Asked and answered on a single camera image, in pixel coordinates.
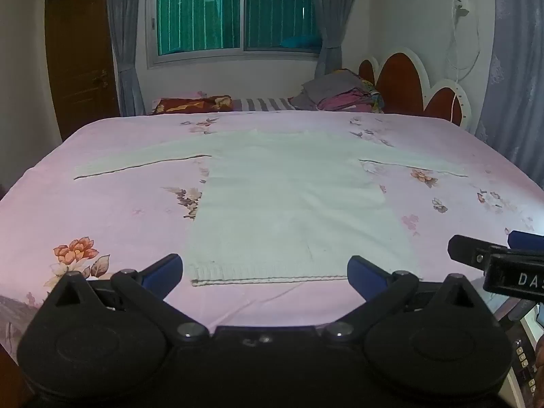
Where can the grey curtain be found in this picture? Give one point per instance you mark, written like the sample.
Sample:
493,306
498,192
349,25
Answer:
125,34
333,12

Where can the pink floral bed sheet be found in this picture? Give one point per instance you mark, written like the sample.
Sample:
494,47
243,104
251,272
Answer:
106,204

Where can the red and white headboard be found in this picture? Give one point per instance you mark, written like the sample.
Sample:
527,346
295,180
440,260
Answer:
403,78

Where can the brown wooden door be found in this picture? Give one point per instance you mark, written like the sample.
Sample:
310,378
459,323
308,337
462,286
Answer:
78,51

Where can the red floral pillow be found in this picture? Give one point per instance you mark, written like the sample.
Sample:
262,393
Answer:
191,104

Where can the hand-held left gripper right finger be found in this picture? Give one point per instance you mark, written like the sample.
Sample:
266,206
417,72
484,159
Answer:
364,273

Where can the pile of folded clothes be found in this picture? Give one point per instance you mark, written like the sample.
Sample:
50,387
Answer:
335,91

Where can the white appliance with buttons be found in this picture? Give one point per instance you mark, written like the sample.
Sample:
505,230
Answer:
523,348

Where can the sliding glass window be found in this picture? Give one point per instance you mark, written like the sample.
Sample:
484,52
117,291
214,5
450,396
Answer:
236,8

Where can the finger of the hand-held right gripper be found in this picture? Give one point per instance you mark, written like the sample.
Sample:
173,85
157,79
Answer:
466,250
526,239

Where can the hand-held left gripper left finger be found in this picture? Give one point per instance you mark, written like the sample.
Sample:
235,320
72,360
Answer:
163,271

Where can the white knit sweater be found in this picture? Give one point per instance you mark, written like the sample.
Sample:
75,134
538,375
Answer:
293,204

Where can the grey striped pillow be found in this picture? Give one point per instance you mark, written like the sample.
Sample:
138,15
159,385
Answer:
263,104

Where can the white wall charger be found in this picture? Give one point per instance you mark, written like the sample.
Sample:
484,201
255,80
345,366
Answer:
460,5

